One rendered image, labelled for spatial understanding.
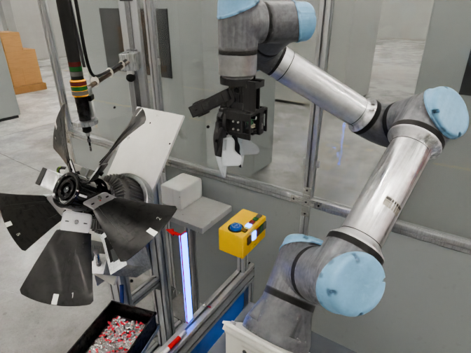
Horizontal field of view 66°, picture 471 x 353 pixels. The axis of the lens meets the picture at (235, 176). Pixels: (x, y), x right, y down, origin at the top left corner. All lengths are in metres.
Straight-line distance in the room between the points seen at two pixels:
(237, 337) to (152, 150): 0.89
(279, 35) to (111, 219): 0.72
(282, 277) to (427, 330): 1.07
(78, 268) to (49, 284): 0.09
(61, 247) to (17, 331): 1.43
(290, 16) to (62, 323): 2.26
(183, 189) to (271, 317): 1.05
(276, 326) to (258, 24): 0.58
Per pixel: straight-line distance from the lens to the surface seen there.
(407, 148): 0.82
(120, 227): 1.12
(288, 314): 0.80
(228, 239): 1.23
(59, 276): 1.30
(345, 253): 0.69
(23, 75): 9.42
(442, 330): 1.78
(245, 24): 0.69
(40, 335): 2.59
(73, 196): 1.23
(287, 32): 0.74
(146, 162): 1.47
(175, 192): 1.73
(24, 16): 14.68
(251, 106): 0.71
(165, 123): 1.49
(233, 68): 0.70
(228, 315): 1.43
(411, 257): 1.59
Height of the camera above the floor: 1.76
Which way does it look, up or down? 26 degrees down
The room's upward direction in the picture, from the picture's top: straight up
